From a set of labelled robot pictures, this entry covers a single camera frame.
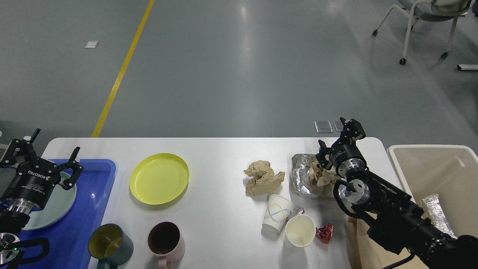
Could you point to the pink mug brown inside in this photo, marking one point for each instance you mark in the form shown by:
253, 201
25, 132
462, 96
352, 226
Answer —
167, 243

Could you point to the pale green plate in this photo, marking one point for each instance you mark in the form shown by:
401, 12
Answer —
58, 205

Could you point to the teal mug yellow inside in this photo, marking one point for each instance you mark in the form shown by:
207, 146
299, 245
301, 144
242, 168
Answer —
111, 246

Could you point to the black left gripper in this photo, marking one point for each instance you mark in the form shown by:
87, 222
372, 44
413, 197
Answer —
32, 184

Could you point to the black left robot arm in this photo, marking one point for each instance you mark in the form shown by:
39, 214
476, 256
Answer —
14, 217

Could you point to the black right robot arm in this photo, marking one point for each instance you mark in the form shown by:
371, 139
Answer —
395, 221

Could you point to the crumpled aluminium foil sheet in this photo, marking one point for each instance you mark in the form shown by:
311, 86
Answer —
300, 174

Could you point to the red foil wrapper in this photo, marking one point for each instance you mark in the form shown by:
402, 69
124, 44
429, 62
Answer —
324, 234

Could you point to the foil piece in bin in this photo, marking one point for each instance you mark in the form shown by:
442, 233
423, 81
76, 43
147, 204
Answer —
433, 210

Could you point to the silver floor socket plate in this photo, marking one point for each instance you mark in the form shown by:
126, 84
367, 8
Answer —
323, 127

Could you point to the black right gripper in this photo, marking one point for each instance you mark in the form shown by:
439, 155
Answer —
343, 155

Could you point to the white patterned paper cup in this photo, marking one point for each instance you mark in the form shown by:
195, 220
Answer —
276, 212

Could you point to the crumpled brown paper ball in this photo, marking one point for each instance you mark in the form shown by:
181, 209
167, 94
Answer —
263, 178

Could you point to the beige plastic bin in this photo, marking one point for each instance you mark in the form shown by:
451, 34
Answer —
450, 171

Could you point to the white wheeled chair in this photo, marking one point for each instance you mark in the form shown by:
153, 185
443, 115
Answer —
429, 11

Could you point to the yellow plastic plate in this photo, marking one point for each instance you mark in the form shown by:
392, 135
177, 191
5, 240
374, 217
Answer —
159, 179

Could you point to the brown paper bag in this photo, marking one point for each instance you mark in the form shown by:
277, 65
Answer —
364, 252

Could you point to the white bar on floor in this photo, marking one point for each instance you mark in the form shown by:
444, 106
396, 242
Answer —
467, 67

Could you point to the white floor marker tile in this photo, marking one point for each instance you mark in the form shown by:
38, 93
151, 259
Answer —
91, 44

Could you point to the blue plastic tray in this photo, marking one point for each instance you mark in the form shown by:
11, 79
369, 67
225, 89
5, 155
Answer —
68, 238

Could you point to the crumpled brown paper on foil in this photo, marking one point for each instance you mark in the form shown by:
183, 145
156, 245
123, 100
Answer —
321, 180

